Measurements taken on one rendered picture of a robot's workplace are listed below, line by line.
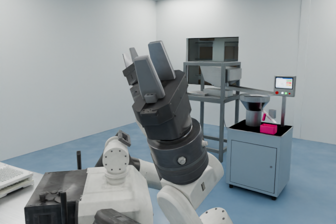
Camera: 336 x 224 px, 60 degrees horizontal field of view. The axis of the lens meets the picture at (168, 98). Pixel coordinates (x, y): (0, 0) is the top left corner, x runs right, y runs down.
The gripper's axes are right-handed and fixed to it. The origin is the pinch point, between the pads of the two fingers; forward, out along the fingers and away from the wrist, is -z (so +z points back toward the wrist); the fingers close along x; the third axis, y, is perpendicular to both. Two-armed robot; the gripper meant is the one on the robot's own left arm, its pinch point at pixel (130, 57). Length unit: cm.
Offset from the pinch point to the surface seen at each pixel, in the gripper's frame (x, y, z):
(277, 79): -97, -255, 28
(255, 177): -137, -202, 124
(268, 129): -105, -214, 76
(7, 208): -89, 43, 41
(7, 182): -101, 37, 29
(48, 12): -367, -129, -209
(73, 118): -449, -142, -34
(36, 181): -111, 21, 35
